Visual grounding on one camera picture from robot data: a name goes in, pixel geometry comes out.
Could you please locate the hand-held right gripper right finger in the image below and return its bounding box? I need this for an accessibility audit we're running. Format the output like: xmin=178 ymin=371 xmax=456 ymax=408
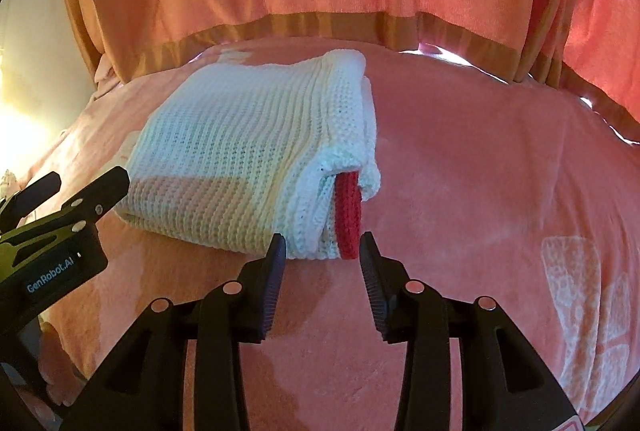
xmin=358 ymin=231 xmax=581 ymax=431

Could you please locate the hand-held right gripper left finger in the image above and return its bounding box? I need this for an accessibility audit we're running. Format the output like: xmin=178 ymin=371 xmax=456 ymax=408
xmin=60 ymin=233 xmax=288 ymax=431

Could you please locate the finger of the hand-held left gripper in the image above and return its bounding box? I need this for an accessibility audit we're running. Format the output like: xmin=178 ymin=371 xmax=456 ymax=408
xmin=0 ymin=171 xmax=63 ymax=226
xmin=0 ymin=166 xmax=131 ymax=263

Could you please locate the white red black knit sweater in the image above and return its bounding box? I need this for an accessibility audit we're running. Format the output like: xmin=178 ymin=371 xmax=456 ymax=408
xmin=115 ymin=50 xmax=384 ymax=261

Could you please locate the pink printed blanket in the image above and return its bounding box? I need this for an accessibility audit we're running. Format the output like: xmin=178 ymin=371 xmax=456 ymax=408
xmin=20 ymin=42 xmax=640 ymax=431

